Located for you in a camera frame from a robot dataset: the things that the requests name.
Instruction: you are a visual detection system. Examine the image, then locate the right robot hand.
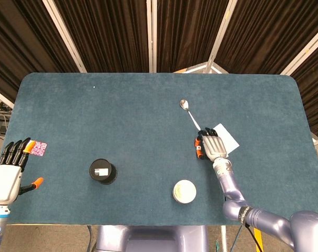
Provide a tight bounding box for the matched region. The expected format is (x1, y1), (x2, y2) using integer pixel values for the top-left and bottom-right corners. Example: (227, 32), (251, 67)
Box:
(194, 127), (229, 162)

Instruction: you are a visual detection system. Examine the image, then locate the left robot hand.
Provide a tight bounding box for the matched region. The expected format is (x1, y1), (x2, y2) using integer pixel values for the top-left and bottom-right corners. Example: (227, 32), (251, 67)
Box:
(0, 137), (45, 206)

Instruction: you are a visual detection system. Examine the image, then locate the white paper napkin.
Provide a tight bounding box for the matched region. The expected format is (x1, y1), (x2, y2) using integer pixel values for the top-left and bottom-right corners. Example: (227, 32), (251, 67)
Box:
(212, 123), (240, 159)

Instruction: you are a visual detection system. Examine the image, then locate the pink patterned card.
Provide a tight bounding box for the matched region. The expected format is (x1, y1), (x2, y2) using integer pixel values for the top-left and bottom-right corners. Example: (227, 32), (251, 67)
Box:
(29, 141), (48, 158)

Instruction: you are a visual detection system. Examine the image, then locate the silver metal spoon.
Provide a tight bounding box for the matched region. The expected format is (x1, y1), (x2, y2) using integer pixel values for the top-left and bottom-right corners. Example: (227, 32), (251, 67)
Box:
(179, 99), (202, 131)

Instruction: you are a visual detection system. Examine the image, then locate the white table leg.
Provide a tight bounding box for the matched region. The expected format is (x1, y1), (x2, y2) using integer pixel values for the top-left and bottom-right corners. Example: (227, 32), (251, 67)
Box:
(220, 225), (228, 252)

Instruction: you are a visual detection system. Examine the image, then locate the black mesh pen holder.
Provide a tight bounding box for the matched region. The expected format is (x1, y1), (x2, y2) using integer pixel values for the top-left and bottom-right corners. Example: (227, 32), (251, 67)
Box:
(89, 158), (118, 185)

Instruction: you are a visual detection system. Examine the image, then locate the purple robot torso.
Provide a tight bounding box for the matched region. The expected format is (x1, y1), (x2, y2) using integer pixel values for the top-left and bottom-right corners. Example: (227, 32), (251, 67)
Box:
(95, 225), (210, 252)

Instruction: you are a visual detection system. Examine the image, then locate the dark brown curtain panel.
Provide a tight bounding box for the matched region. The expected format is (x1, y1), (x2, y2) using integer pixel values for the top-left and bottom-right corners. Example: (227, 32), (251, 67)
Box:
(216, 0), (318, 75)
(157, 0), (230, 74)
(0, 0), (80, 97)
(290, 49), (318, 140)
(53, 0), (151, 74)

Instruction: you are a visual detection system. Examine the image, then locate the white partition frame post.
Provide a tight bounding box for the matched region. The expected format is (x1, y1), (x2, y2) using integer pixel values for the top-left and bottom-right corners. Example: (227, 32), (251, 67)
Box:
(146, 0), (158, 74)
(0, 86), (15, 109)
(205, 0), (238, 74)
(280, 23), (318, 76)
(42, 0), (88, 74)

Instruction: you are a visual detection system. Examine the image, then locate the black cable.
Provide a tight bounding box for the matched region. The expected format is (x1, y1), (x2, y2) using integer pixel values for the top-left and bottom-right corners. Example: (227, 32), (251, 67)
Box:
(86, 225), (94, 252)

